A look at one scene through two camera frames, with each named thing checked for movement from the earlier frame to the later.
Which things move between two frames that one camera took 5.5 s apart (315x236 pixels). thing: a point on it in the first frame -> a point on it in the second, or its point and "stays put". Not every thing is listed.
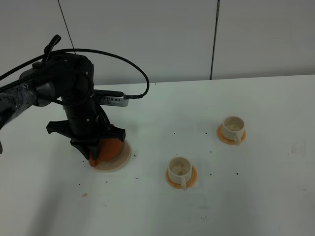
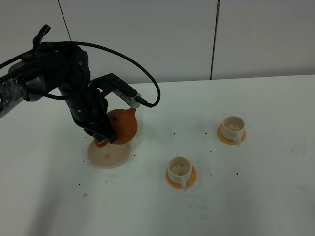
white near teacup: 179,170 stays put
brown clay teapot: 109,149 -> 125,122
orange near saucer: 193,177 stays put
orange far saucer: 221,136 stays put
